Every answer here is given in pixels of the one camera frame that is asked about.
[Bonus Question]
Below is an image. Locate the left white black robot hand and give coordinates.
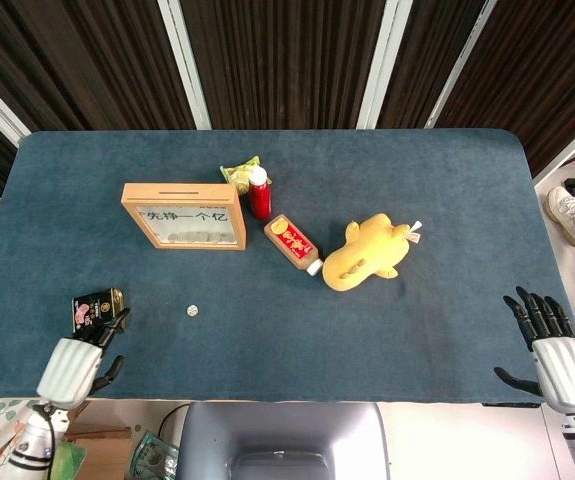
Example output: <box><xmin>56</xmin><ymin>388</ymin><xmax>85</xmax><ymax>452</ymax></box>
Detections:
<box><xmin>36</xmin><ymin>307</ymin><xmax>133</xmax><ymax>411</ymax></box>

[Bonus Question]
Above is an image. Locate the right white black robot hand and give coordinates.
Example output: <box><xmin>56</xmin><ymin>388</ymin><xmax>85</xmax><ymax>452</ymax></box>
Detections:
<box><xmin>493</xmin><ymin>285</ymin><xmax>575</xmax><ymax>416</ymax></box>

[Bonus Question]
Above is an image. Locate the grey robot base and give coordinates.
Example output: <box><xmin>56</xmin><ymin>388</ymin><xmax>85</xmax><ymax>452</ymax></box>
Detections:
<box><xmin>175</xmin><ymin>401</ymin><xmax>394</xmax><ymax>480</ymax></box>

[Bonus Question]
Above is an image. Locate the black snack box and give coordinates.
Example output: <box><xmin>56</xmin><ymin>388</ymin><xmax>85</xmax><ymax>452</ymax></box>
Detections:
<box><xmin>71</xmin><ymin>285</ymin><xmax>127</xmax><ymax>335</ymax></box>

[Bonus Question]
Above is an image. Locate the brown cardboard box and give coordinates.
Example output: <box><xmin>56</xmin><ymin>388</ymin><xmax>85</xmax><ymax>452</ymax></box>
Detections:
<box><xmin>63</xmin><ymin>399</ymin><xmax>134</xmax><ymax>480</ymax></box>

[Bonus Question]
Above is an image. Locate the green glossy bag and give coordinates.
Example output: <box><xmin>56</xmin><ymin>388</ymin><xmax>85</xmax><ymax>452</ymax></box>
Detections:
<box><xmin>49</xmin><ymin>441</ymin><xmax>88</xmax><ymax>480</ymax></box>

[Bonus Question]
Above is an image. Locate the green patterned packet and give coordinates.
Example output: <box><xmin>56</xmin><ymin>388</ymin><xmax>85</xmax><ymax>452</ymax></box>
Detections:
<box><xmin>130</xmin><ymin>431</ymin><xmax>181</xmax><ymax>480</ymax></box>

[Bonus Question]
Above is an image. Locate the white sneaker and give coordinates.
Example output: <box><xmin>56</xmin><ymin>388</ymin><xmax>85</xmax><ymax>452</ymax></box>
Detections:
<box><xmin>546</xmin><ymin>186</ymin><xmax>575</xmax><ymax>248</ymax></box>

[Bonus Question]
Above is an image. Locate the blue felt table mat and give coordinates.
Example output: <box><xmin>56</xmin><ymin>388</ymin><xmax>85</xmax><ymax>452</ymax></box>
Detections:
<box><xmin>0</xmin><ymin>129</ymin><xmax>575</xmax><ymax>405</ymax></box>

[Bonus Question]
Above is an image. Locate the yellow plush toy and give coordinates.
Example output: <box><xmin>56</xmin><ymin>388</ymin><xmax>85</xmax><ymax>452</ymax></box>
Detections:
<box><xmin>321</xmin><ymin>213</ymin><xmax>424</xmax><ymax>292</ymax></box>

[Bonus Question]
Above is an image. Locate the red juice bottle white cap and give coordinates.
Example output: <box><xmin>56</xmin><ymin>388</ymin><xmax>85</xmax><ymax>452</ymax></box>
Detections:
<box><xmin>247</xmin><ymin>166</ymin><xmax>273</xmax><ymax>222</ymax></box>

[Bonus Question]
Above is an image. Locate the brown bottle red label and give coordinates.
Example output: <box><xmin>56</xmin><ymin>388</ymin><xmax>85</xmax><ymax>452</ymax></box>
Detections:
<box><xmin>263</xmin><ymin>213</ymin><xmax>324</xmax><ymax>277</ymax></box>

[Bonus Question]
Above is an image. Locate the yellow green snack packet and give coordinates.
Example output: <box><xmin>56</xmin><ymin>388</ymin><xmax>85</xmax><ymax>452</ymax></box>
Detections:
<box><xmin>219</xmin><ymin>155</ymin><xmax>263</xmax><ymax>195</ymax></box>

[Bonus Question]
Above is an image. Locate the black cable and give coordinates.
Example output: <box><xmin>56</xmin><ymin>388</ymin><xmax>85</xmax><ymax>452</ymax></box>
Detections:
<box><xmin>158</xmin><ymin>402</ymin><xmax>190</xmax><ymax>442</ymax></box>

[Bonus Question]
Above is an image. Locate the wooden framed coin box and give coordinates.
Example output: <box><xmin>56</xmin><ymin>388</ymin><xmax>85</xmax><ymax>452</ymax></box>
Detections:
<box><xmin>120</xmin><ymin>182</ymin><xmax>249</xmax><ymax>252</ymax></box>

